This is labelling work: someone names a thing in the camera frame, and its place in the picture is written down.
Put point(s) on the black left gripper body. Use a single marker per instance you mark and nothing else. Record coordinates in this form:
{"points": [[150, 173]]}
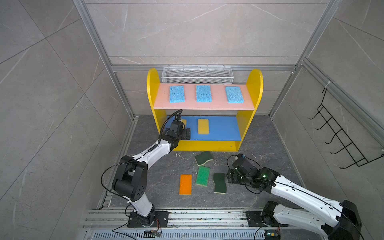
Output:
{"points": [[184, 135]]}

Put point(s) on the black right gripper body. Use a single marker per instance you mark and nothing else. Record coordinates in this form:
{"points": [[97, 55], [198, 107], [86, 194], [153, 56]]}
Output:
{"points": [[236, 179]]}

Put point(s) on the yellow rectangular sponge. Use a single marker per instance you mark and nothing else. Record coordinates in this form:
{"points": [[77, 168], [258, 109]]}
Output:
{"points": [[203, 127]]}

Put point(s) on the light blue cellulose sponge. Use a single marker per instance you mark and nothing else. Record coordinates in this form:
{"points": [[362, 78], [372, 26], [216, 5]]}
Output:
{"points": [[234, 95]]}

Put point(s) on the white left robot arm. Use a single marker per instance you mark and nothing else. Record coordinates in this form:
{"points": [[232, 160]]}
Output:
{"points": [[130, 181]]}

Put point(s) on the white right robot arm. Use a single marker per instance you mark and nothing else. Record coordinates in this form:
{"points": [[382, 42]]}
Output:
{"points": [[329, 218]]}

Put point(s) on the blue lower shelf board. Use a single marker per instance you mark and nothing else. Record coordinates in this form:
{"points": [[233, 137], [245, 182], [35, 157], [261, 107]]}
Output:
{"points": [[221, 128]]}

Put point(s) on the yellow shelf unit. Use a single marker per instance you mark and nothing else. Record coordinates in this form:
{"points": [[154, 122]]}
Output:
{"points": [[255, 85]]}

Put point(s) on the dark green wavy sponge front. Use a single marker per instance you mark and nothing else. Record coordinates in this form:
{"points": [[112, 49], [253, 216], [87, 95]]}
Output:
{"points": [[220, 183]]}

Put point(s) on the dark green wavy sponge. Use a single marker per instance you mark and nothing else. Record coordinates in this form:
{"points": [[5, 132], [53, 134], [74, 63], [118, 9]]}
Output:
{"points": [[220, 183], [204, 157]]}

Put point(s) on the bright green sponge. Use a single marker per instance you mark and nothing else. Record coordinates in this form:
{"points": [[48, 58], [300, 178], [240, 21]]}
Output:
{"points": [[203, 176]]}

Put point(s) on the orange sponge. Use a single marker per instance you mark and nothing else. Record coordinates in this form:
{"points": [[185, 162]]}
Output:
{"points": [[185, 185]]}

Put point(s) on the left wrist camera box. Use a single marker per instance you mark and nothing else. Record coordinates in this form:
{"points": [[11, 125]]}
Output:
{"points": [[177, 127]]}

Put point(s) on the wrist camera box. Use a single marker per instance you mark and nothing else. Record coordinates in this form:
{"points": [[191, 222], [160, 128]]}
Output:
{"points": [[245, 166], [177, 127]]}

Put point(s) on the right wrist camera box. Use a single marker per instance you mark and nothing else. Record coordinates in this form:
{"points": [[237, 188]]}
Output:
{"points": [[245, 166]]}

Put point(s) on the white wire mesh basket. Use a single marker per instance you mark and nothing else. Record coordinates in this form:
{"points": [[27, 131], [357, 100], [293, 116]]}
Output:
{"points": [[197, 75]]}

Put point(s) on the black wire hook rack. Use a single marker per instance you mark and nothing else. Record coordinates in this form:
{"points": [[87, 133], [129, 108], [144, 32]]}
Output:
{"points": [[339, 133]]}

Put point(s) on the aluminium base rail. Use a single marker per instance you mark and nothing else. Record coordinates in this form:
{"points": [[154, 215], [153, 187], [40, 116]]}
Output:
{"points": [[230, 224]]}

